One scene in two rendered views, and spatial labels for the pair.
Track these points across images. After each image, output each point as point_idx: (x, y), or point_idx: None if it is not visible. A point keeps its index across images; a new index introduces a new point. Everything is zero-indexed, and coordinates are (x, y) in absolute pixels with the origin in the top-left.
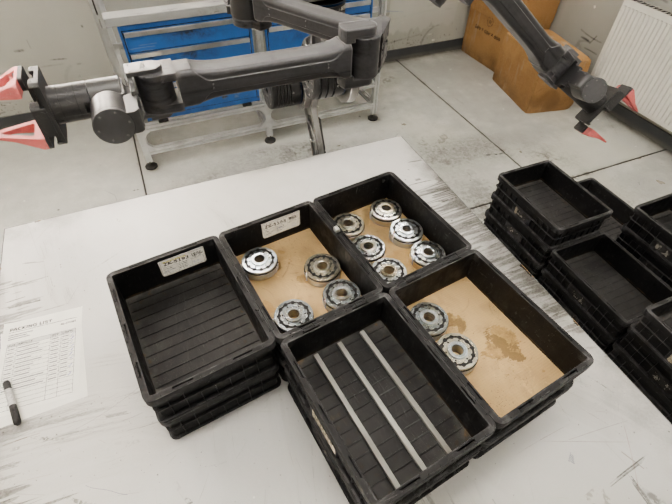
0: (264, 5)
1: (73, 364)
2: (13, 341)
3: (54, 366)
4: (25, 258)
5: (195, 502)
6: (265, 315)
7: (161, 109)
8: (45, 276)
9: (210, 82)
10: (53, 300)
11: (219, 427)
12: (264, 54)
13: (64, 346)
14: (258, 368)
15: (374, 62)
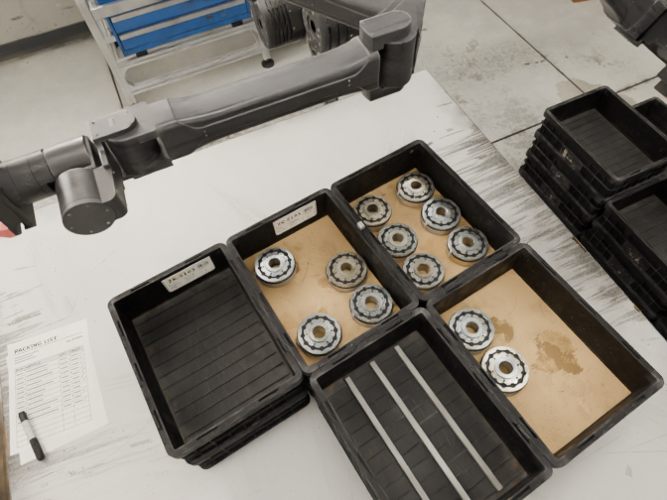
0: None
1: (87, 388)
2: (20, 364)
3: (67, 391)
4: (15, 263)
5: None
6: (289, 344)
7: (144, 170)
8: (41, 284)
9: (200, 130)
10: (54, 312)
11: (249, 452)
12: (265, 77)
13: (74, 367)
14: (286, 399)
15: (408, 66)
